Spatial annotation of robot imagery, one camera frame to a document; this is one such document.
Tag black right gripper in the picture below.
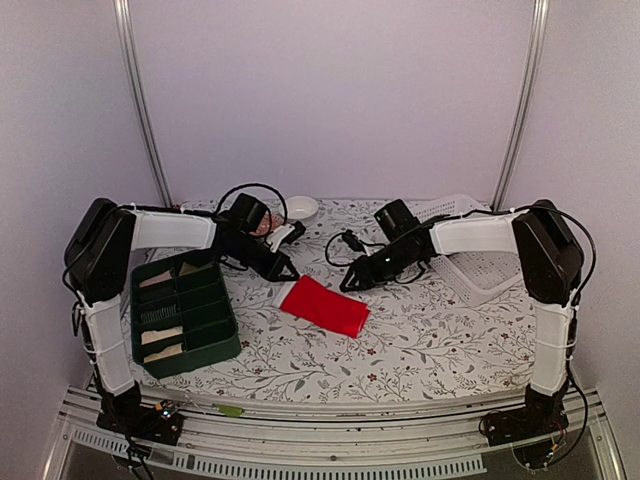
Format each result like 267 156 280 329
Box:
341 240 421 291

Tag khaki tan underwear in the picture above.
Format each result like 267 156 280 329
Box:
179 262 211 277

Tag cream rolled underwear front slot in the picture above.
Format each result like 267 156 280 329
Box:
143 344 183 364

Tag red garment with white print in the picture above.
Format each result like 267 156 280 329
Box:
273 275 371 338

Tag dark green divided organizer tray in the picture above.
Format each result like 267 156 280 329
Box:
130 250 241 379

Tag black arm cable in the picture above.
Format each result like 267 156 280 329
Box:
324 229 386 269
214 182 289 231

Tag white plastic laundry basket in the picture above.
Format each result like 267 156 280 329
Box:
408 194 522 307

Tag white ceramic bowl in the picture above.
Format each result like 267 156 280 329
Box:
285 196 319 222

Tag aluminium front rail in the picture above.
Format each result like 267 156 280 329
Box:
42 384 629 480

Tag right aluminium frame post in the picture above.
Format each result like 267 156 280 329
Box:
491 0 550 210

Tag aluminium frame post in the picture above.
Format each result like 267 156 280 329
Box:
113 0 173 206
491 0 550 210

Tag pink patterned small bowl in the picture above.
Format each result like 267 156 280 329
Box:
252 213 284 238

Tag beige rolled underwear top slot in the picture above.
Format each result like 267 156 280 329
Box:
138 270 173 288

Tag grey striped rolled underwear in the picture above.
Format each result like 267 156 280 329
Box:
140 304 179 324

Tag floral patterned table mat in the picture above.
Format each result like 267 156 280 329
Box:
112 197 551 404

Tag cream rolled underwear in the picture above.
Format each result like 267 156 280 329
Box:
141 326 183 345

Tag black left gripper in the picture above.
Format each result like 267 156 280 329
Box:
226 234 300 282

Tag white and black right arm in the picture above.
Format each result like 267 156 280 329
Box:
340 199 595 446

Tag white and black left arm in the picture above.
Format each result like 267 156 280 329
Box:
62 194 306 445

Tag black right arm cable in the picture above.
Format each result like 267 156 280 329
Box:
324 229 386 269

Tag green tape scrap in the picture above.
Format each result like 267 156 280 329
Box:
214 404 244 418

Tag left aluminium frame post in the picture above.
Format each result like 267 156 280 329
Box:
113 0 173 206

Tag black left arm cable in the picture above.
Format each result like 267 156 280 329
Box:
214 182 289 231

